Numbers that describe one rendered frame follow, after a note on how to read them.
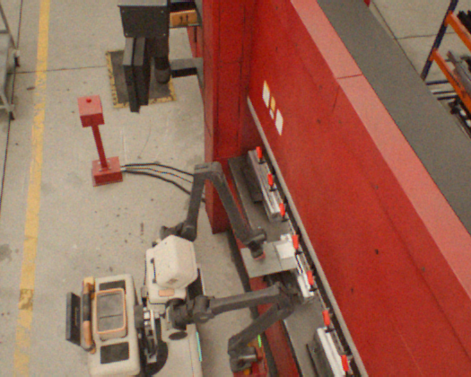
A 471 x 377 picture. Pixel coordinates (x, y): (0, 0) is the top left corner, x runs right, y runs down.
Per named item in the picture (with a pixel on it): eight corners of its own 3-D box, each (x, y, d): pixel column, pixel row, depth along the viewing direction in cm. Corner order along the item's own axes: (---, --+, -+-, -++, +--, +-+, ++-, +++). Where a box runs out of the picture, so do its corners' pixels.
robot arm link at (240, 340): (284, 288, 234) (285, 306, 225) (294, 294, 235) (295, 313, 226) (225, 337, 253) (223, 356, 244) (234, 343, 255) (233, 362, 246)
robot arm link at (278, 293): (286, 276, 229) (287, 293, 221) (294, 297, 236) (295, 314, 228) (192, 296, 239) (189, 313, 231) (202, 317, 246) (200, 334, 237)
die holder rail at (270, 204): (247, 161, 341) (248, 151, 334) (255, 159, 342) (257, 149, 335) (270, 222, 311) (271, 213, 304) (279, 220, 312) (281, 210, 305)
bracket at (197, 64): (169, 69, 357) (169, 61, 351) (204, 64, 361) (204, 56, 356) (181, 109, 332) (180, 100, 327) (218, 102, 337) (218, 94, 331)
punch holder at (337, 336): (327, 327, 239) (333, 311, 226) (344, 322, 241) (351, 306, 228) (339, 358, 230) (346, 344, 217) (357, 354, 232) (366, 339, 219)
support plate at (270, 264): (239, 249, 285) (239, 249, 284) (285, 240, 290) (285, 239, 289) (249, 278, 274) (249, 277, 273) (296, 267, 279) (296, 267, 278)
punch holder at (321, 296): (310, 287, 251) (316, 270, 238) (327, 284, 253) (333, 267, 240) (322, 316, 242) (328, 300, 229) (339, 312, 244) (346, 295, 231)
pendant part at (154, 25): (141, 74, 359) (125, -49, 293) (178, 74, 360) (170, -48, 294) (136, 127, 327) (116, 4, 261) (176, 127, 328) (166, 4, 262)
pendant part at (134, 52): (135, 65, 343) (127, 16, 315) (153, 65, 343) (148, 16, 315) (129, 112, 314) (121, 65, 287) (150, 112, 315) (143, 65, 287)
